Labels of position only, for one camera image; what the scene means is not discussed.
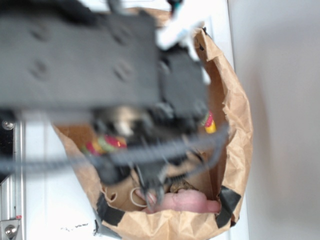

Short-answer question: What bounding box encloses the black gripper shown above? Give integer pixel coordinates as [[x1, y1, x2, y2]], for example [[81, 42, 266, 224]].
[[95, 47, 208, 185]]

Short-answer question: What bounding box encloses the brown paper bag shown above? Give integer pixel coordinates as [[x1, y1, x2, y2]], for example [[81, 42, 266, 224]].
[[53, 6, 254, 240]]

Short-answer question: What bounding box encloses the black metal bracket with bolts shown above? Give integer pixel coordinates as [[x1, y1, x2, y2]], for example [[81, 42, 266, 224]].
[[0, 118, 15, 184]]

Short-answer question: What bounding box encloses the multicolored twisted rope toy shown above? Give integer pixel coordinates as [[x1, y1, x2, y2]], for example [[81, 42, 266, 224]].
[[80, 110, 217, 156]]

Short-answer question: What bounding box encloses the brown rock-like lump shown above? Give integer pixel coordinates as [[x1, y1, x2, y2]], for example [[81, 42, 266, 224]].
[[169, 179, 199, 194]]

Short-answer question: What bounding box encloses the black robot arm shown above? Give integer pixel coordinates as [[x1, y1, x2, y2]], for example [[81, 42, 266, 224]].
[[0, 0, 209, 188]]

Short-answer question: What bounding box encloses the silver aluminium frame rail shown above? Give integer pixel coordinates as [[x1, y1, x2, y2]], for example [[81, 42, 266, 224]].
[[0, 122, 26, 240]]

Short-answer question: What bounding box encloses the pink plush bunny toy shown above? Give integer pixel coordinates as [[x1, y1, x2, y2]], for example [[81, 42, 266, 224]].
[[130, 187, 222, 214]]

